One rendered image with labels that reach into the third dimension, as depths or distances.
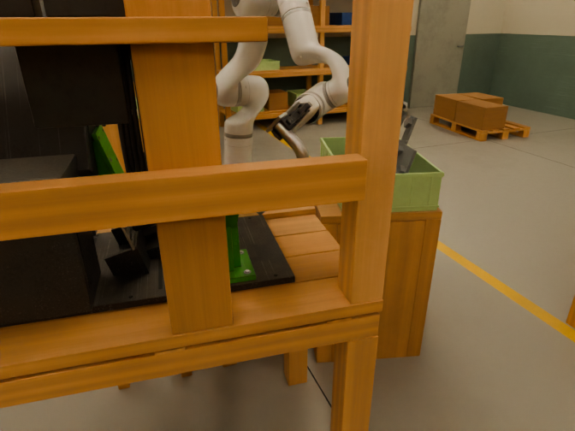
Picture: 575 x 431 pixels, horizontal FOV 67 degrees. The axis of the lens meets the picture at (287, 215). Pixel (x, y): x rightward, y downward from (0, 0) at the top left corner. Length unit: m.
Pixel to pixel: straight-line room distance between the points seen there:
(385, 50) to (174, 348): 0.80
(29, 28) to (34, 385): 0.73
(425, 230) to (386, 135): 1.04
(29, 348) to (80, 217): 0.39
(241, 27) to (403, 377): 1.80
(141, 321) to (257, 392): 1.09
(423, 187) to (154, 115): 1.29
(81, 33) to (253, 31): 0.27
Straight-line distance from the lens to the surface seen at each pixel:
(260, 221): 1.49
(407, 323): 2.20
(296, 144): 1.06
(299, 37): 1.33
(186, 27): 0.78
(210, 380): 2.18
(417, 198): 1.88
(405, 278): 2.04
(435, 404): 2.16
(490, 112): 6.48
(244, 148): 1.81
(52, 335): 1.16
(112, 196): 0.83
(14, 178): 1.05
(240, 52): 1.67
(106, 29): 0.79
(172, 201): 0.83
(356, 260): 1.05
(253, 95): 1.77
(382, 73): 0.93
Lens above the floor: 1.54
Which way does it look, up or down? 25 degrees down
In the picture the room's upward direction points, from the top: straight up
